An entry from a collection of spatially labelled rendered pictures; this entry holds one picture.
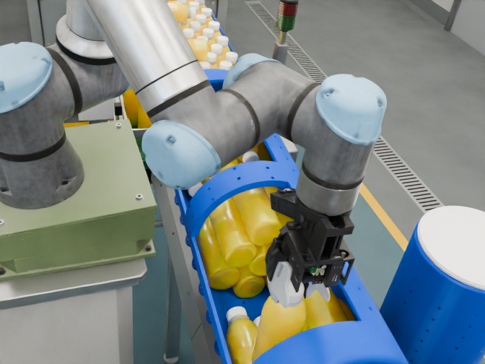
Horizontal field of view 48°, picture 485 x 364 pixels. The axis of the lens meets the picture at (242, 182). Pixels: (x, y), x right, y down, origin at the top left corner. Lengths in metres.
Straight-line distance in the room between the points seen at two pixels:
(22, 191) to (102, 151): 0.19
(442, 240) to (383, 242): 1.54
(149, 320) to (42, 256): 1.42
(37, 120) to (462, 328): 1.03
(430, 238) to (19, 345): 0.91
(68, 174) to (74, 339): 0.33
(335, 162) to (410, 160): 2.97
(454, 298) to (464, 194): 2.14
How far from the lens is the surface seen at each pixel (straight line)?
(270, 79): 0.63
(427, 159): 3.63
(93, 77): 0.91
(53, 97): 0.88
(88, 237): 0.95
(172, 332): 2.07
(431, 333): 1.43
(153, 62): 0.55
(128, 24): 0.56
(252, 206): 1.08
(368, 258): 2.78
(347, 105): 0.57
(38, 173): 0.92
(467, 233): 1.43
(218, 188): 1.08
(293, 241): 0.70
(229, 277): 1.14
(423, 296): 1.38
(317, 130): 0.60
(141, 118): 1.71
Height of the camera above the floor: 1.88
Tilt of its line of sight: 38 degrees down
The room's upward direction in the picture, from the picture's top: 8 degrees clockwise
